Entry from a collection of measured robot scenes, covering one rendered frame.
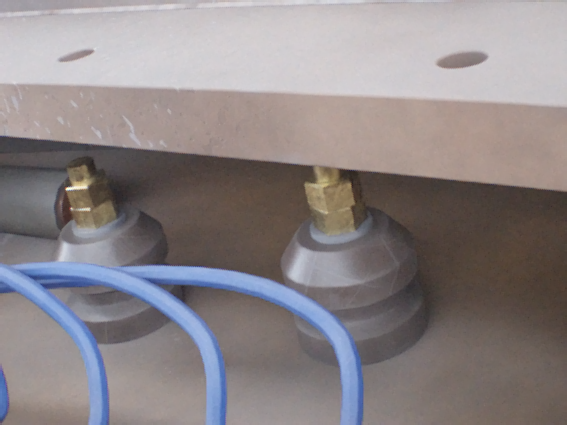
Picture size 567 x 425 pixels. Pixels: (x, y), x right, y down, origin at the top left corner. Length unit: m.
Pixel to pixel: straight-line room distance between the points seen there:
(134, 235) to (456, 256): 0.14
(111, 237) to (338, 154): 0.17
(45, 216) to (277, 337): 0.17
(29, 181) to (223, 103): 0.27
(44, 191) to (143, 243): 0.11
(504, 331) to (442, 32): 0.14
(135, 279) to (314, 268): 0.08
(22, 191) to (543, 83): 0.35
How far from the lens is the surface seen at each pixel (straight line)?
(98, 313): 0.42
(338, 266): 0.35
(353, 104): 0.24
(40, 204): 0.51
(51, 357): 0.43
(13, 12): 0.46
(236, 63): 0.29
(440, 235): 0.44
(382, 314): 0.36
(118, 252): 0.40
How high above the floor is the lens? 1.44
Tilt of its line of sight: 25 degrees down
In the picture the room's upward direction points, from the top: 14 degrees counter-clockwise
